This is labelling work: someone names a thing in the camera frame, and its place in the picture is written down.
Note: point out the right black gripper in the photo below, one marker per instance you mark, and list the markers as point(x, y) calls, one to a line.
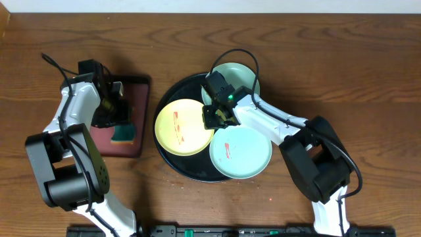
point(208, 122)

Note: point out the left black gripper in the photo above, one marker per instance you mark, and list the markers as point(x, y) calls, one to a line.
point(123, 118)

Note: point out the green yellow sponge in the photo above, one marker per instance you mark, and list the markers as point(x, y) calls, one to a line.
point(125, 133)

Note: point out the light blue plate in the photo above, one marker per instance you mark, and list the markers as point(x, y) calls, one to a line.
point(240, 152)

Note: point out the yellow plate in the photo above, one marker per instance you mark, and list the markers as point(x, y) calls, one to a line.
point(180, 130)

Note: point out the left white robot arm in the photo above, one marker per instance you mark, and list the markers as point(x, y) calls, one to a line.
point(70, 171)

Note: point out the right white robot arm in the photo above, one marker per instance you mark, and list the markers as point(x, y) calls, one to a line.
point(317, 162)

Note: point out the dark red rectangular tray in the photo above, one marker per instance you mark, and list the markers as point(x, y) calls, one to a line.
point(136, 91)

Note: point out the round black tray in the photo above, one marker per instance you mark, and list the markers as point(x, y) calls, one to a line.
point(199, 166)

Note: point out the pale green plate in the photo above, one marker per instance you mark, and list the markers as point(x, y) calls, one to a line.
point(235, 74)

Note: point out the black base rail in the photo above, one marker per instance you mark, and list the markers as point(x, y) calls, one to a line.
point(173, 231)

